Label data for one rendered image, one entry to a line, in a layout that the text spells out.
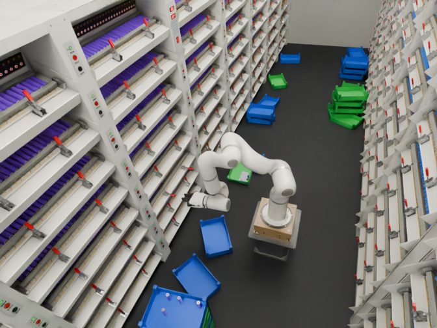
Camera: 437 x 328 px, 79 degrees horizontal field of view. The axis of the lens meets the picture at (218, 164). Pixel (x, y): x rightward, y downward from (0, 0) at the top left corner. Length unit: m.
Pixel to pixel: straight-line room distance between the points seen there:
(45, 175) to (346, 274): 1.91
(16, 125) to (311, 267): 1.90
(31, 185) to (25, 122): 0.23
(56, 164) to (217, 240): 1.40
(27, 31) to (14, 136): 0.32
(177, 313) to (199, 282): 0.51
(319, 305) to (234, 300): 0.56
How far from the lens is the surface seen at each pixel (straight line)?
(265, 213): 1.87
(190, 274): 2.12
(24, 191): 1.16
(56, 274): 1.39
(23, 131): 1.08
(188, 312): 1.62
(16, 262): 1.25
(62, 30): 1.14
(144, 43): 1.49
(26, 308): 1.36
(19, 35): 1.06
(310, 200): 2.48
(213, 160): 1.37
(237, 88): 2.94
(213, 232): 2.25
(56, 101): 1.16
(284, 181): 1.51
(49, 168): 1.19
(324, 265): 2.20
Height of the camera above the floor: 1.93
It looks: 45 degrees down
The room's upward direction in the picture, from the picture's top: 7 degrees counter-clockwise
